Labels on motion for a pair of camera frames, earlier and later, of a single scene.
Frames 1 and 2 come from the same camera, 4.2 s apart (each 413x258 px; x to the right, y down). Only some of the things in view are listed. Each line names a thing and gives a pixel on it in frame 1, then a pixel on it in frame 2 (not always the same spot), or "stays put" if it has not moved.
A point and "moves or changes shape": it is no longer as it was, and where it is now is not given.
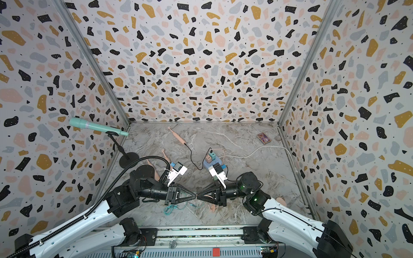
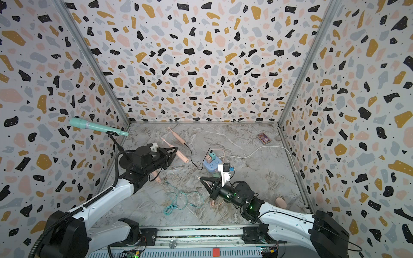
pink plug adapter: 208,158 stays put
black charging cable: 211,151 stays put
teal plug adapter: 213,156 stays put
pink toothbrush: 178,137 stays put
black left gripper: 173,195 to 168,155
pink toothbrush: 165,157 moves or changes shape
